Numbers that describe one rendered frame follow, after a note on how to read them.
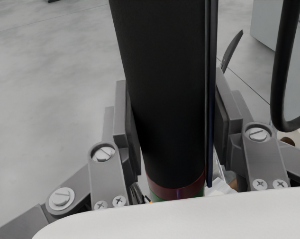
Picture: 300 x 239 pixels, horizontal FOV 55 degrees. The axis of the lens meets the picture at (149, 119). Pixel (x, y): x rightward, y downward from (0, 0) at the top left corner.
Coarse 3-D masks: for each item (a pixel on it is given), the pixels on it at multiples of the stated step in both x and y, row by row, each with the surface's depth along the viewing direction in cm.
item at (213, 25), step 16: (208, 0) 10; (208, 16) 10; (208, 32) 11; (208, 48) 11; (208, 64) 11; (208, 80) 12; (208, 96) 12; (208, 112) 13; (208, 128) 14; (208, 144) 14; (208, 160) 15; (208, 176) 16
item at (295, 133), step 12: (288, 0) 15; (288, 12) 16; (288, 24) 16; (288, 36) 16; (276, 48) 17; (288, 48) 17; (276, 60) 18; (288, 60) 18; (276, 72) 18; (276, 84) 19; (276, 96) 20; (276, 108) 20; (276, 120) 22; (288, 132) 26
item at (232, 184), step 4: (284, 140) 26; (288, 140) 26; (292, 140) 26; (292, 144) 26; (232, 180) 24; (228, 184) 24; (232, 184) 23; (236, 184) 23; (232, 188) 23; (236, 188) 23
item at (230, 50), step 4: (240, 32) 43; (236, 36) 45; (240, 36) 43; (232, 40) 47; (236, 40) 43; (232, 44) 45; (236, 44) 43; (228, 48) 48; (232, 48) 43; (228, 52) 46; (232, 52) 43; (224, 56) 51; (228, 56) 44; (224, 60) 47; (228, 60) 43; (224, 64) 45; (224, 68) 43; (224, 72) 43
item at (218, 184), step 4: (216, 180) 24; (220, 180) 24; (212, 184) 24; (216, 184) 24; (220, 184) 24; (224, 184) 24; (208, 188) 23; (212, 188) 23; (216, 188) 23; (220, 188) 23; (224, 188) 23; (228, 188) 23; (208, 192) 23; (212, 192) 23; (224, 192) 23; (228, 192) 23; (232, 192) 23; (236, 192) 23
